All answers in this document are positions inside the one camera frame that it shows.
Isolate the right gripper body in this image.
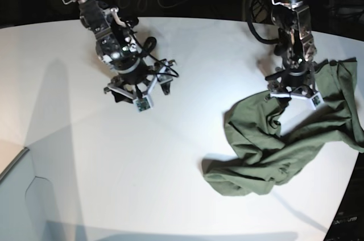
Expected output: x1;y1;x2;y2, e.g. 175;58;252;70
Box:
104;59;178;100

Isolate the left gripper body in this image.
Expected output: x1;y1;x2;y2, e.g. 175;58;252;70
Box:
265;63;320;101

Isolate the olive green t-shirt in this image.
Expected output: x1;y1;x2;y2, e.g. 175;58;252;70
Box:
204;58;363;196

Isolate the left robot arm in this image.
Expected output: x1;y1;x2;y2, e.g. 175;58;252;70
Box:
245;0;321;103

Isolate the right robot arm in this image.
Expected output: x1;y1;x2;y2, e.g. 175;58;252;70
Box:
62;0;179;110

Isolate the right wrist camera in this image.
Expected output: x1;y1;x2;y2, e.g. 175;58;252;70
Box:
133;95;154;113

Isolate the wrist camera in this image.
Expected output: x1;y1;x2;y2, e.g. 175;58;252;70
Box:
133;95;154;113
309;92;324;110

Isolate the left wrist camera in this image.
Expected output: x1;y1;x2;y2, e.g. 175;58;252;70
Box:
309;92;324;110

